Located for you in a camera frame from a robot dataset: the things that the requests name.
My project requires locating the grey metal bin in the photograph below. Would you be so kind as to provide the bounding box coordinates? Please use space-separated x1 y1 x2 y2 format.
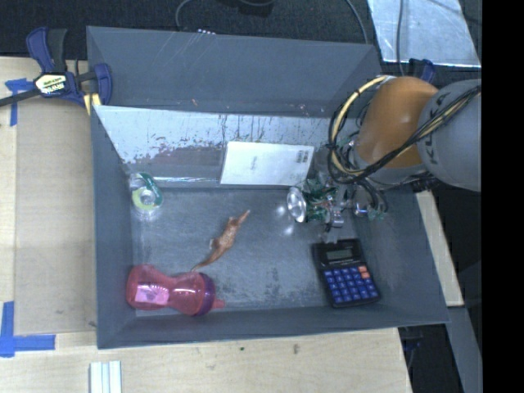
85 25 452 350

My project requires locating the green and clear tape roll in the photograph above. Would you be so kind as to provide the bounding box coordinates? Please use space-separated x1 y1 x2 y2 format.
129 171 165 213

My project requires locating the pink plastic baby bottle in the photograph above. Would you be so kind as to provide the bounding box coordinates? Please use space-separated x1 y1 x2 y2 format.
124 264 227 318

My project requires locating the white paper booklet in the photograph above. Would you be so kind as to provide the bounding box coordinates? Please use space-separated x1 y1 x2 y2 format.
219 140 316 188

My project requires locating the orange toy dinosaur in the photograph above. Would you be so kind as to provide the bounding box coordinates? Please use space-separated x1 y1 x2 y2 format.
190 208 252 273

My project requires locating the black calculator with blue keys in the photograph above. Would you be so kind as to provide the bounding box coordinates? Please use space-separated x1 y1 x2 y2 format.
312 237 382 309

